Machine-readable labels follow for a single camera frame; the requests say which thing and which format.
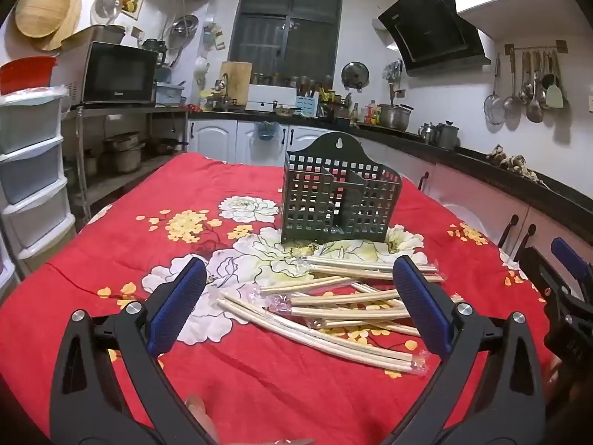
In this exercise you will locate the large metal ladle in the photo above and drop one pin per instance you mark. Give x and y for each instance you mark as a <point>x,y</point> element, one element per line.
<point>535,111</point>

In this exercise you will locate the red floral blanket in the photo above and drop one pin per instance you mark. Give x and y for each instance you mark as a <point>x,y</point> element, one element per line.
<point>259,394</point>

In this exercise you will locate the wooden cutting board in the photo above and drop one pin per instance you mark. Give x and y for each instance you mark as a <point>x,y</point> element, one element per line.
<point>238,81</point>

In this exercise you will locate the small metal teapot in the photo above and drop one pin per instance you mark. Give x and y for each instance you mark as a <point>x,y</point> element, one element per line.
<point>427,134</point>

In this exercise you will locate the metal utensil rail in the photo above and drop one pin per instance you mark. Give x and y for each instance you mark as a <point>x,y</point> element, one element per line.
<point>532,47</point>

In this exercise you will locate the metal colander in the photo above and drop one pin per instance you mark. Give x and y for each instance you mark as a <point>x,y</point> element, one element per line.
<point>183,27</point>

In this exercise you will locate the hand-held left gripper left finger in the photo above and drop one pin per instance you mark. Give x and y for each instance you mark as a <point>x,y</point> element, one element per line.
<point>180,303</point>

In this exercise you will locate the red label bottle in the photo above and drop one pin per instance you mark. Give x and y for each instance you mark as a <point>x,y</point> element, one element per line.
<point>370,112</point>

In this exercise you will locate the white hanging jug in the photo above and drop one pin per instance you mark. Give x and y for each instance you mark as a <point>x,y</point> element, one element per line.
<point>201,72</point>

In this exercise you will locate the dark framed window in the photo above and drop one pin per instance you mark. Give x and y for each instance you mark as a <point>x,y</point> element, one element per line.
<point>287,32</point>

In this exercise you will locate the black ladle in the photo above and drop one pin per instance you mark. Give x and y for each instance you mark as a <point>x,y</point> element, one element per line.
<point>548,79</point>

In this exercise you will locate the blue white knife block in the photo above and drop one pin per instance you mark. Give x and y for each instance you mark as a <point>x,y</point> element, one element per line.
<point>308,104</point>

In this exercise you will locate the grey lidded metal box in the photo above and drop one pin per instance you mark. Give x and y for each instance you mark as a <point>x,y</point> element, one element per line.
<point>106,32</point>

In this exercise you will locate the wall hung cleaning tools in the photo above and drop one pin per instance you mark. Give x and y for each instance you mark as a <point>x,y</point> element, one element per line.
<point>215,36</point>

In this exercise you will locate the small storage jar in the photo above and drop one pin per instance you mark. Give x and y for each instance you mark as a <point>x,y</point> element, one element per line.
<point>90,164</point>

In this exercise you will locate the blue plastic bin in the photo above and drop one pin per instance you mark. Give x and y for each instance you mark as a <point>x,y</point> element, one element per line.
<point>170,93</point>

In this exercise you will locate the white base cabinets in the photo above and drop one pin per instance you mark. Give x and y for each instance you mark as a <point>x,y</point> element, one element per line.
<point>213,139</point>

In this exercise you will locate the dark sauce bottle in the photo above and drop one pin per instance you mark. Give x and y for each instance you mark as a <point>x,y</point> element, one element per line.
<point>356,113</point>

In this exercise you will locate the black range hood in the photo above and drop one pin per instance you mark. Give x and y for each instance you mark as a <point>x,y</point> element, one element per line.
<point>431,32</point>

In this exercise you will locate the black stone countertop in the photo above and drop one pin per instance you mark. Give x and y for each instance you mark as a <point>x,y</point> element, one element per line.
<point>532,190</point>

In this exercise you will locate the person's left hand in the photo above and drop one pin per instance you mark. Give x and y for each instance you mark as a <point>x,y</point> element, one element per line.
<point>200,419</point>

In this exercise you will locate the steel stock pot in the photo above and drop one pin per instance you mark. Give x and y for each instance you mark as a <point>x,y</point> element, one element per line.
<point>394,118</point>

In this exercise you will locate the white rectangular box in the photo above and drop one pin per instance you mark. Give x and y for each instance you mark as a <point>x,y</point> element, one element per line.
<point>271,97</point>

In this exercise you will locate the red plastic basin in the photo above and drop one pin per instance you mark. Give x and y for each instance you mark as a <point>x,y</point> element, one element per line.
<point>25,74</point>

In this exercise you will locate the pale green spatula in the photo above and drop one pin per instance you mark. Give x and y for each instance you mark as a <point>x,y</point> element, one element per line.
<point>554,97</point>

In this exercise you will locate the dark green perforated utensil holder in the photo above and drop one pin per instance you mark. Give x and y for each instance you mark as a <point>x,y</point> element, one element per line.
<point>324,185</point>

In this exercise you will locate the white plastic drawer tower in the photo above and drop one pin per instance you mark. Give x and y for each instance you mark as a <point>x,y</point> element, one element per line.
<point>32,162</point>

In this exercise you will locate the white upper cabinet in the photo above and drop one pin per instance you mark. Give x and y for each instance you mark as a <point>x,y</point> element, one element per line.
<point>491,4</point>

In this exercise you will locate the metal shelf rack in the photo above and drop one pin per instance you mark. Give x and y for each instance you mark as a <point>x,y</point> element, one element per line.
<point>116,110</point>

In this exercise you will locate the glass blender jug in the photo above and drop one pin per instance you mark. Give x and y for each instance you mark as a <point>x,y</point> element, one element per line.
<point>153,50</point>

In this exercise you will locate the set of chopsticks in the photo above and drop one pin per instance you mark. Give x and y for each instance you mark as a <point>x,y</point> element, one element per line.
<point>352,312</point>

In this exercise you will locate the black microwave oven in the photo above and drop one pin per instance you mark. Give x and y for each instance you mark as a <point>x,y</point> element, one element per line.
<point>116,72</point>

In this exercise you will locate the glass pot lid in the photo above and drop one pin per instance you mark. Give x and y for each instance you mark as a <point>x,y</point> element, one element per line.
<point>109,7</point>

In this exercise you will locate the black frying pan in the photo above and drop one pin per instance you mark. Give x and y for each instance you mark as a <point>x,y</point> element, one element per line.
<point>169,146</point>

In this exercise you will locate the pale pink base cabinets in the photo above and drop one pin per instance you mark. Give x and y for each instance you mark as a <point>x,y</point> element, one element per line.
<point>472,194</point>

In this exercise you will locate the dark metal pot lid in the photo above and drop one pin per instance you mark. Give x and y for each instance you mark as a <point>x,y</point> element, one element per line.
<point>355,75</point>

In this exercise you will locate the hanging kitchen tools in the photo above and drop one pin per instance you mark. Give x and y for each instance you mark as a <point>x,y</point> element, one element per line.
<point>394,76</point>

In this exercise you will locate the round woven bamboo tray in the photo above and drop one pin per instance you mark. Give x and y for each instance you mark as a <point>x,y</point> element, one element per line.
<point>44,4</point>

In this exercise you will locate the round wooden board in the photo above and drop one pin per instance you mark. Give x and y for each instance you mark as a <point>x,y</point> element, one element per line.
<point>75,18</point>

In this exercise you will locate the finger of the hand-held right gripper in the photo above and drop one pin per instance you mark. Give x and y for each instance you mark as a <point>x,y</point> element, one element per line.
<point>567,257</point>
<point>537,266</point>

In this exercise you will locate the steel cooking pot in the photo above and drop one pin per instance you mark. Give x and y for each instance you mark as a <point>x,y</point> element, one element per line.
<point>124,155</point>

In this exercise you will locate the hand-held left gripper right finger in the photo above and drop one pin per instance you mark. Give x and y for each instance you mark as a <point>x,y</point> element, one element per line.
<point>421,308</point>

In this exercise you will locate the small metal ladle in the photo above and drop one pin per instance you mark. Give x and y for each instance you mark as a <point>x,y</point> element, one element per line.
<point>525,92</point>

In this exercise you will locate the mesh strainer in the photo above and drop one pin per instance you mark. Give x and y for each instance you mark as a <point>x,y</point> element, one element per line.
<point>494,109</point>

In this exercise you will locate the row of glass jars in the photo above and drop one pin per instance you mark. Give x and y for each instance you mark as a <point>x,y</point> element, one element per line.
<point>278,79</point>

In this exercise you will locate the pile of ginger roots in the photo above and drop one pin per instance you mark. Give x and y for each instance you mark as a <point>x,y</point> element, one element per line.
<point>509,161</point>

